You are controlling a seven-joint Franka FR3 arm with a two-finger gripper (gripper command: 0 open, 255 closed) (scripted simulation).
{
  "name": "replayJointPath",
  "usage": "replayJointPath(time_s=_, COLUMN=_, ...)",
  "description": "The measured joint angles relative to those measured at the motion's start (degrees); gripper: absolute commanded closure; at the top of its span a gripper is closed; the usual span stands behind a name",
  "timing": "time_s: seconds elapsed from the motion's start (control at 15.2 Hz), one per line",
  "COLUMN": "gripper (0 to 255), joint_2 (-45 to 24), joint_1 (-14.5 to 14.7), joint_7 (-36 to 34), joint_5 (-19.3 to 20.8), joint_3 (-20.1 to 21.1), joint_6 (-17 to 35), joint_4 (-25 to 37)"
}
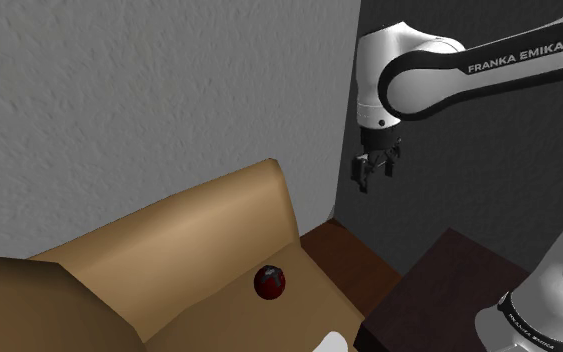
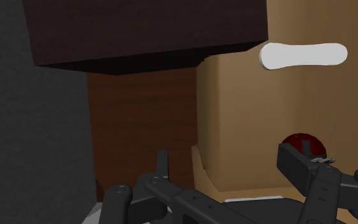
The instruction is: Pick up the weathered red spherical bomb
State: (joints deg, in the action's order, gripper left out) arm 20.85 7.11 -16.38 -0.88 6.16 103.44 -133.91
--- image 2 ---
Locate white oblong handle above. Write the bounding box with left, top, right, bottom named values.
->
left=259, top=42, right=349, bottom=71

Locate brown wooden cabinet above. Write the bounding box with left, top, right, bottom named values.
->
left=86, top=67, right=198, bottom=202

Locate red round object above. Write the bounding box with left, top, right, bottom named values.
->
left=281, top=132, right=327, bottom=159

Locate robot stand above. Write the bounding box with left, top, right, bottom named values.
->
left=22, top=0, right=270, bottom=76

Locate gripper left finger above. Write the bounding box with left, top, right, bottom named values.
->
left=99, top=150, right=254, bottom=224

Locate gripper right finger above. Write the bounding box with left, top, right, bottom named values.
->
left=276, top=143, right=358, bottom=224

